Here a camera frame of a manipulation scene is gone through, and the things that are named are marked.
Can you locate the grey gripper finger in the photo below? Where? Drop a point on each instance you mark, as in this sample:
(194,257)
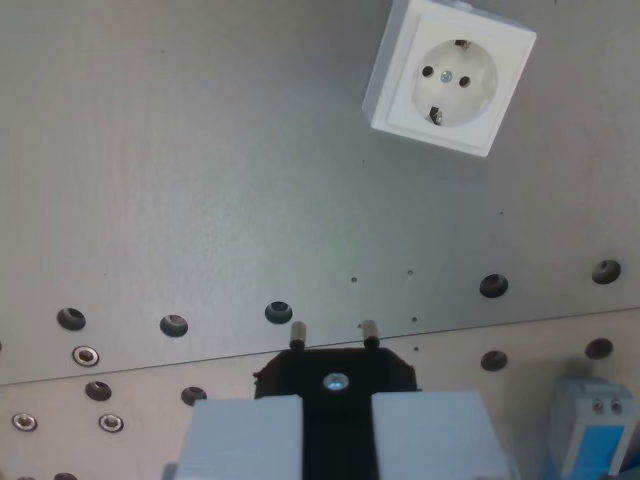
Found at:
(240,440)
(430,435)

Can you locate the blue grey terminal block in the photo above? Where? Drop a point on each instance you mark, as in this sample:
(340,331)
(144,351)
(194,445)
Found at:
(592,430)

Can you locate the black power plug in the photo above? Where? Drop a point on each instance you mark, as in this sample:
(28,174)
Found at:
(338,400)

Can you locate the white wall socket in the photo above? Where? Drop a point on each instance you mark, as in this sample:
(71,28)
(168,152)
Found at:
(449,75)

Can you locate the silver hex socket screw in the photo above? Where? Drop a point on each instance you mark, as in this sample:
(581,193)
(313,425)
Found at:
(111,422)
(24,421)
(85,356)

